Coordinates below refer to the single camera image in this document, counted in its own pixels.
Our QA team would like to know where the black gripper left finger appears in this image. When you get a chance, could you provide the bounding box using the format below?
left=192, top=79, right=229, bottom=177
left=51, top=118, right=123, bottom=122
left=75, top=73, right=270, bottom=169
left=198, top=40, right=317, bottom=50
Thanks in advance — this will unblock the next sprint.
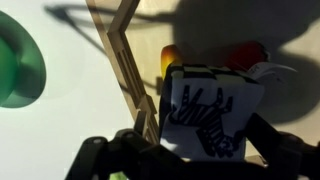
left=134, top=111, right=159, bottom=144

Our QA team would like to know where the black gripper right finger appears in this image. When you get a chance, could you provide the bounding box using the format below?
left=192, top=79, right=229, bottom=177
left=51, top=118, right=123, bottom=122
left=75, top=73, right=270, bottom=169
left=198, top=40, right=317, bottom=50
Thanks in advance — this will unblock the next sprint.
left=245, top=113, right=282, bottom=157

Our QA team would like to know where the black white square plush toy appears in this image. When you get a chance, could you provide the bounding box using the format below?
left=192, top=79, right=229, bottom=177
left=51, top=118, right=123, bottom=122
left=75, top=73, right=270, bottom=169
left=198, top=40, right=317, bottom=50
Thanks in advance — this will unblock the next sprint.
left=158, top=62, right=298, bottom=163

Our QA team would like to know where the red toy strawberry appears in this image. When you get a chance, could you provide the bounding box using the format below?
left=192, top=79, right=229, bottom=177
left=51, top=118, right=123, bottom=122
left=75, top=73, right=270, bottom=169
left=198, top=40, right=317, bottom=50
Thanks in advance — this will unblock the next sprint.
left=225, top=41, right=269, bottom=72

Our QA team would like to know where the yellow toy banana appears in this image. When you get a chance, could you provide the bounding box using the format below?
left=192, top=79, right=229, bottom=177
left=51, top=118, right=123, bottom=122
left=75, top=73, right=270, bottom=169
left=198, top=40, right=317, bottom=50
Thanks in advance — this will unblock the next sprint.
left=161, top=44, right=182, bottom=78

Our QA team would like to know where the wooden tray box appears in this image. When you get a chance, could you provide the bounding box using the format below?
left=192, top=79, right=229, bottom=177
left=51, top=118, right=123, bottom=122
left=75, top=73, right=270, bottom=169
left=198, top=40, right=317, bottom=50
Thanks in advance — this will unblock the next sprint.
left=84, top=0, right=320, bottom=158

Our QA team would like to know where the white round table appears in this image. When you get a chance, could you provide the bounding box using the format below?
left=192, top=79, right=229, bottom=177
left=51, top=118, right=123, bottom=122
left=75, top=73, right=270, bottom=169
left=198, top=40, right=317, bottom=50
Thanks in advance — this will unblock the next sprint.
left=0, top=0, right=133, bottom=180

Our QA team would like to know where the green plastic bowl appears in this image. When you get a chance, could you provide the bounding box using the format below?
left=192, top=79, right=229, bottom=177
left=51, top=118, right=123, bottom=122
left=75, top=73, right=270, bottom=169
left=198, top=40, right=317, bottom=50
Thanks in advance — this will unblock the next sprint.
left=0, top=11, right=46, bottom=108

